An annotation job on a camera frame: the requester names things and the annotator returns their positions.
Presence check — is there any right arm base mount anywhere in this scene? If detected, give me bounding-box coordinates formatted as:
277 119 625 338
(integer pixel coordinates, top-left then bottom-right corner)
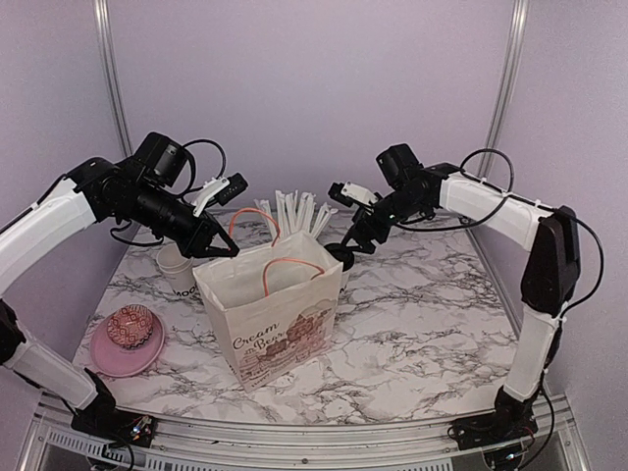
447 387 540 450

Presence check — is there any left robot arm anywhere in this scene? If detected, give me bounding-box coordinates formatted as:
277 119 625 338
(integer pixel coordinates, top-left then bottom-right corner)
1 131 248 437

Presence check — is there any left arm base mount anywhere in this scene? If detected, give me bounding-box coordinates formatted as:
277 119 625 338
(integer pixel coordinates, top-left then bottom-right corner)
72 368 157 447

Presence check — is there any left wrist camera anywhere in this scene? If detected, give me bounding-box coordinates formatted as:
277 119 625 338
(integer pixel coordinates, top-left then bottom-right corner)
191 173 248 218

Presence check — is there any stack of white paper cups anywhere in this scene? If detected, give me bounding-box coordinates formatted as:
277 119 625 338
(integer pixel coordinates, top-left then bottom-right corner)
156 243 196 297

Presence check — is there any aluminium frame post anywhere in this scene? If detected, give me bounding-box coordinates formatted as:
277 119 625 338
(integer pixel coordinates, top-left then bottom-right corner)
92 0 133 156
485 0 530 149

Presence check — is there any red patterned bowl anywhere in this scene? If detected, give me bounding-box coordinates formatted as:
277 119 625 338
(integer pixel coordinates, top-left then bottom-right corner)
107 304 153 349

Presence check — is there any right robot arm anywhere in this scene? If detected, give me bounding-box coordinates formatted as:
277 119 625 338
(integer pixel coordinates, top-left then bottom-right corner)
323 157 622 425

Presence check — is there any kraft paper bag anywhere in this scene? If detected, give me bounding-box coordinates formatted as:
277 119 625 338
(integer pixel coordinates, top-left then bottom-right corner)
192 231 342 393

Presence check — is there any front aluminium rail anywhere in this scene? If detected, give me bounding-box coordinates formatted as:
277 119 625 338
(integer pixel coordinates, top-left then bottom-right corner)
17 393 591 470

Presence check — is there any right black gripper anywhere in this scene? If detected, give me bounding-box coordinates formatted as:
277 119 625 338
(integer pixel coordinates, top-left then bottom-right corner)
340 187 428 254

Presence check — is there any left aluminium frame post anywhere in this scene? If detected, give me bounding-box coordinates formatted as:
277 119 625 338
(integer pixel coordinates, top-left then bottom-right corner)
92 0 133 156

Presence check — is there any right aluminium frame post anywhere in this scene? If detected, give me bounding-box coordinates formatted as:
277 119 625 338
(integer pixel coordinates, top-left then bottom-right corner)
485 0 530 149

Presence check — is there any pink plate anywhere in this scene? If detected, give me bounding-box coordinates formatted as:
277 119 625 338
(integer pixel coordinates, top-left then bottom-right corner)
89 315 166 378

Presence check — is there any bundle of white wrapped straws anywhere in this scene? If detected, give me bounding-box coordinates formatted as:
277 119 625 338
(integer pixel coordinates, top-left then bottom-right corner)
254 189 339 239

